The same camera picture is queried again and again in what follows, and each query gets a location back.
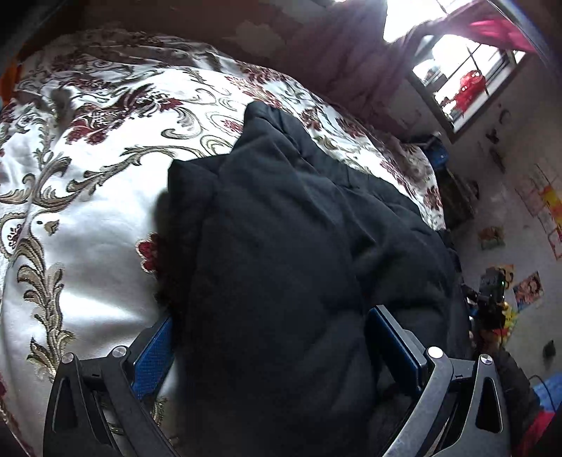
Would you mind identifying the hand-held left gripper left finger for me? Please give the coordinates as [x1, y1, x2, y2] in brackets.
[43, 314, 176, 457]

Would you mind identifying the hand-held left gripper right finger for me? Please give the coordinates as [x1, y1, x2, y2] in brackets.
[366, 305, 512, 457]

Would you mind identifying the black padded jacket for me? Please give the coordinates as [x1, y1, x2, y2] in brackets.
[153, 101, 477, 457]

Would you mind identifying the portrait poster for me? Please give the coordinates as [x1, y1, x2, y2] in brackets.
[513, 271, 545, 313]

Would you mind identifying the small colourful poster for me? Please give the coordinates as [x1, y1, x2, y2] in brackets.
[480, 225, 507, 251]

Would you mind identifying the blue floor mat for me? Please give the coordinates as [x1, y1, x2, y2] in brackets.
[527, 377, 562, 416]

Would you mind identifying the yellow and pink poster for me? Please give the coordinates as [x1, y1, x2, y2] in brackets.
[516, 163, 562, 261]

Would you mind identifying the blue object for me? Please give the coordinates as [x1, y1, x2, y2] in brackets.
[424, 136, 449, 170]

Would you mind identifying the floral satin blanket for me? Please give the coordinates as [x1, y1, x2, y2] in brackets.
[0, 28, 446, 457]

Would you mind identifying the red window decoration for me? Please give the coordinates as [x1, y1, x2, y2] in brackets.
[448, 68, 487, 119]

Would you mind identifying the window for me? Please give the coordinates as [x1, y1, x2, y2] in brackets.
[382, 0, 534, 143]

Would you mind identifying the bright pink cloth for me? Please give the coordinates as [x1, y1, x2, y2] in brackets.
[465, 9, 542, 56]

